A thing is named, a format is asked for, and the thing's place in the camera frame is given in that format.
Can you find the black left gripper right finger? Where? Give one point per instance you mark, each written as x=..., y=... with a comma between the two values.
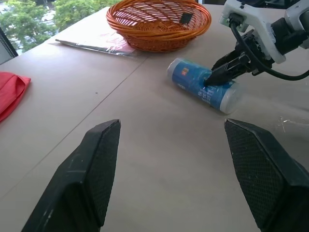
x=263, y=174

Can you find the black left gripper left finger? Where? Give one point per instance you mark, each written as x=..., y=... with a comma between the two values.
x=79, y=174

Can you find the blue plastic-wrapped bag roll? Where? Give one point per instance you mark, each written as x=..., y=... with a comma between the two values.
x=188, y=75

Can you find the green trees outside window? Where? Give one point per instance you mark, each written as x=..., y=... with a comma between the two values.
x=26, y=21

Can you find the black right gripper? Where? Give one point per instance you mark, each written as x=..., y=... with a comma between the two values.
x=253, y=46

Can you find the red cloth bag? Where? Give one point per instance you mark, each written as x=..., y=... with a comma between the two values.
x=10, y=91

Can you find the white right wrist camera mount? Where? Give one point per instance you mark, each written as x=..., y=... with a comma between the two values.
x=251, y=12

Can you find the black basket tag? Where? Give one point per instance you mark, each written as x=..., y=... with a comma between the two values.
x=186, y=18

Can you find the dark window frame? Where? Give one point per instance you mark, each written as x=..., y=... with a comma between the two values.
x=6, y=46

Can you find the orange wicker basket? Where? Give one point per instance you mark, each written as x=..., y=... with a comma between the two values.
x=159, y=36

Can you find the clear plastic bag with pink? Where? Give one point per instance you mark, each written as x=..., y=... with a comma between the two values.
x=101, y=41

